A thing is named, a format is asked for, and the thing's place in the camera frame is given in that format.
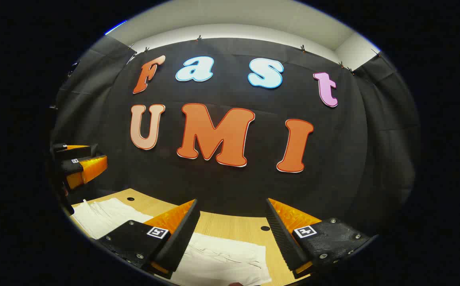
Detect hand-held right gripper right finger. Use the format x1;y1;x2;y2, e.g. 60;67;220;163
265;198;374;279

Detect black backdrop cloth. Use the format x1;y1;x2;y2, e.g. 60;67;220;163
50;36;419;232

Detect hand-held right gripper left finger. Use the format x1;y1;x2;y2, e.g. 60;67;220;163
97;199;201;279

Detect white jeans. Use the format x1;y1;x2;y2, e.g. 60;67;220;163
72;198;272;286

